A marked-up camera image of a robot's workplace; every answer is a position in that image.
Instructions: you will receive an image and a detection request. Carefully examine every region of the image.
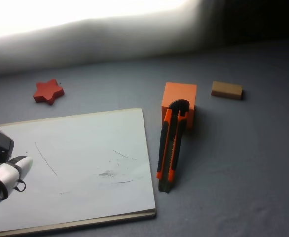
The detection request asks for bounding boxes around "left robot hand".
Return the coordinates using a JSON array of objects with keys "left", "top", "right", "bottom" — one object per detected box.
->
[{"left": 0, "top": 118, "right": 34, "bottom": 208}]

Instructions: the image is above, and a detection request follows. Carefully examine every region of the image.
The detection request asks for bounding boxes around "orange black utility knife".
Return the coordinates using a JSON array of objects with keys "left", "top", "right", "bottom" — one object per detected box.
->
[{"left": 156, "top": 99, "right": 191, "bottom": 195}]

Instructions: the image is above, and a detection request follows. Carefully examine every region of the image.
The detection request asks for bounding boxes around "grey table cloth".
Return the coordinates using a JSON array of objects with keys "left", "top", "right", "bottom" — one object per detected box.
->
[{"left": 0, "top": 39, "right": 289, "bottom": 237}]

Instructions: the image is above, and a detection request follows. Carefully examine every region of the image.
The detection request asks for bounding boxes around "white paper pad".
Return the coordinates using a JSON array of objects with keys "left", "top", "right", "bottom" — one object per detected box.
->
[{"left": 0, "top": 107, "right": 157, "bottom": 235}]

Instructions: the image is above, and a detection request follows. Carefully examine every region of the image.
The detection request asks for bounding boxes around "red star block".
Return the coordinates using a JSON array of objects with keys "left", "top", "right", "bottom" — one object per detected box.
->
[{"left": 33, "top": 79, "right": 65, "bottom": 106}]

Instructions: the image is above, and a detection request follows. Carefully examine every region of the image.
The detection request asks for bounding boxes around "plain wooden rectangular block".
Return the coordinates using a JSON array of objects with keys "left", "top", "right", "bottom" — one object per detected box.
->
[{"left": 211, "top": 81, "right": 243, "bottom": 101}]

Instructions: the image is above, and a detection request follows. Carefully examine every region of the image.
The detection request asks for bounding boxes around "orange cube block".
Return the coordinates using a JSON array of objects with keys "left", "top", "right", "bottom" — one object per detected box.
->
[{"left": 160, "top": 82, "right": 198, "bottom": 131}]

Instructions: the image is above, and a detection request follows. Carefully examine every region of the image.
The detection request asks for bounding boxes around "white backdrop sheet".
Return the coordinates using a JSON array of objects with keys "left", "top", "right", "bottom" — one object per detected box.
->
[{"left": 0, "top": 0, "right": 225, "bottom": 78}]

